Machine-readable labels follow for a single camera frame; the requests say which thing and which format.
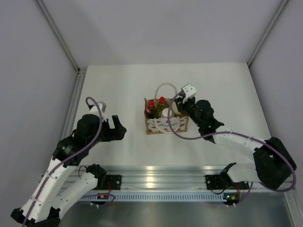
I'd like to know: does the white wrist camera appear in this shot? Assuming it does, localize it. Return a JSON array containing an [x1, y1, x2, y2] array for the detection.
[[89, 101, 107, 122], [181, 84, 196, 104]]

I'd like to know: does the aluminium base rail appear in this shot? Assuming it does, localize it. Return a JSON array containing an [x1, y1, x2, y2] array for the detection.
[[36, 165, 296, 192]]

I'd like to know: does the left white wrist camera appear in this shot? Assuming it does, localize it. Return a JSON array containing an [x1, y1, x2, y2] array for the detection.
[[89, 101, 107, 122]]

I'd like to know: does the right aluminium frame post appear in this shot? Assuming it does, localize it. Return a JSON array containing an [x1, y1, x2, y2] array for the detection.
[[247, 0, 291, 68]]

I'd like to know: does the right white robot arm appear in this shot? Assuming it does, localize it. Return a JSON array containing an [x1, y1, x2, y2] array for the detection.
[[172, 92, 297, 192]]

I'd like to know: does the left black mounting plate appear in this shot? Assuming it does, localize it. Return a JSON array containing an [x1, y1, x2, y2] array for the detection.
[[104, 175, 122, 191]]

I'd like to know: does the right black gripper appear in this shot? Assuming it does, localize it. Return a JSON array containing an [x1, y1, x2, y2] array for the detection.
[[174, 94, 204, 127]]

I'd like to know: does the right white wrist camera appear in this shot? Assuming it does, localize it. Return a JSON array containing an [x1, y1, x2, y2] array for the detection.
[[181, 84, 196, 104]]

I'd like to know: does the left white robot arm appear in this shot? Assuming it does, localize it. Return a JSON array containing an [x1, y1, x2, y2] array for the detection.
[[11, 114, 126, 227]]

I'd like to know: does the yellow red-capped bottle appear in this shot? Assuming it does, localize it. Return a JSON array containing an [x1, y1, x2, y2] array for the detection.
[[155, 96, 169, 118]]

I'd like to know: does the white slotted cable duct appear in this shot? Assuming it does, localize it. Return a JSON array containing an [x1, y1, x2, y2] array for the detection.
[[79, 192, 237, 202]]

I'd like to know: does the black mounting plate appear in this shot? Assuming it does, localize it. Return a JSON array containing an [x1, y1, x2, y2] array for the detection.
[[205, 175, 225, 190], [104, 175, 122, 191]]

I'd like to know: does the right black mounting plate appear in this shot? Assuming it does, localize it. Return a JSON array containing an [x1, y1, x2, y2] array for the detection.
[[205, 175, 225, 190]]

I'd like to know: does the cream pump lotion bottle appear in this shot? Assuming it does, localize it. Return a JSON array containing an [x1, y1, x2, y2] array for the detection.
[[171, 101, 181, 116]]

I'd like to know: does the left aluminium frame post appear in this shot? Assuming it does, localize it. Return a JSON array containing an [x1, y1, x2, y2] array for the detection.
[[34, 0, 88, 139]]

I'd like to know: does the burlap watermelon canvas bag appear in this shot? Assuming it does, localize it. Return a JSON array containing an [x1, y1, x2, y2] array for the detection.
[[144, 83, 189, 135]]

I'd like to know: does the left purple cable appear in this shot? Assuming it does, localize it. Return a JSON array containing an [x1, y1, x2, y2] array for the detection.
[[22, 96, 116, 227]]

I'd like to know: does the aluminium frame post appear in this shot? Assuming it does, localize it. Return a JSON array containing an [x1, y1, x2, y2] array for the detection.
[[247, 0, 291, 68], [34, 0, 88, 139]]

